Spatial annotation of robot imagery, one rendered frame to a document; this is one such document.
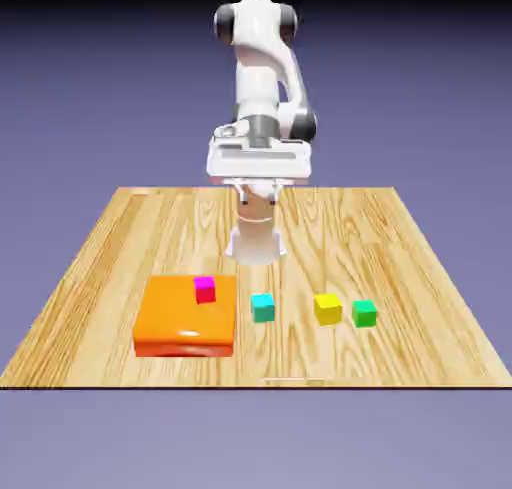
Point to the small magenta cube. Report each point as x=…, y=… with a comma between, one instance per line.
x=205, y=291

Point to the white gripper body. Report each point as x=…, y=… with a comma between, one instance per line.
x=258, y=162

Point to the small yellow cube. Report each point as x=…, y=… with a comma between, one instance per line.
x=328, y=310

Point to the large orange box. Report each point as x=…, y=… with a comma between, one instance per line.
x=180, y=317

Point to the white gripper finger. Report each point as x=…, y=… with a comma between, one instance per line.
x=241, y=194
x=274, y=193

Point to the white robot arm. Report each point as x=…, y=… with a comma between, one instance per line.
x=256, y=85

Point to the small teal cube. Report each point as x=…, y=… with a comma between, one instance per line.
x=262, y=308

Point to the small green cube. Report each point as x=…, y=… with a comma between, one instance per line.
x=364, y=314

